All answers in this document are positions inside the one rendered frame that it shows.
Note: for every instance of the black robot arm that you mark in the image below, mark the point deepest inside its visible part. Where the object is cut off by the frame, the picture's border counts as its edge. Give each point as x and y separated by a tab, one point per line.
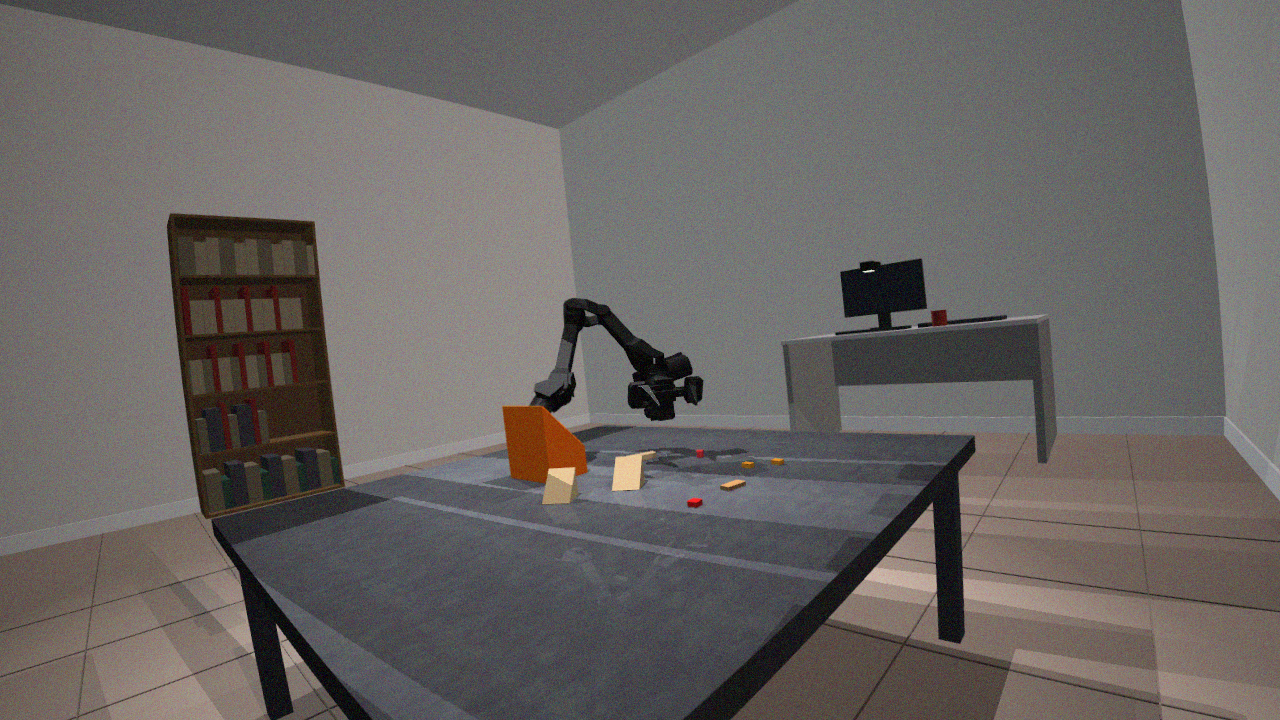
558	389

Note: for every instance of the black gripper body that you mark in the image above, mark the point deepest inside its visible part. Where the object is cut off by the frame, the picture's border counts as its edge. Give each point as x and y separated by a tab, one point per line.
663	387

